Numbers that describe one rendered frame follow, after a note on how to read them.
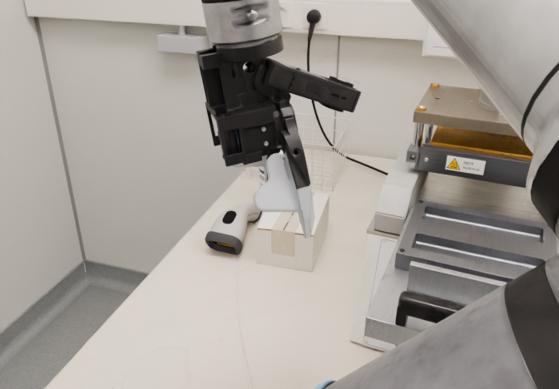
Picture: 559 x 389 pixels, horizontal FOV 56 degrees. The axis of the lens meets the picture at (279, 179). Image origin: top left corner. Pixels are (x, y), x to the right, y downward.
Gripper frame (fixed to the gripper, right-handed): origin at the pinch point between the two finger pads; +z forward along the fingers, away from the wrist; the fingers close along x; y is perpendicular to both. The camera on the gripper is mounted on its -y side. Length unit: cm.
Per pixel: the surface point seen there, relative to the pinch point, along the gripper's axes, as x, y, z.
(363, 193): -61, -35, 35
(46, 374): -104, 68, 95
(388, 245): -14.2, -19.0, 19.6
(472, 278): 8.6, -18.5, 11.1
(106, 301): -138, 48, 96
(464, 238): -1.4, -24.4, 12.8
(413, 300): 10.0, -9.8, 10.1
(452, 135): -22.0, -36.1, 6.6
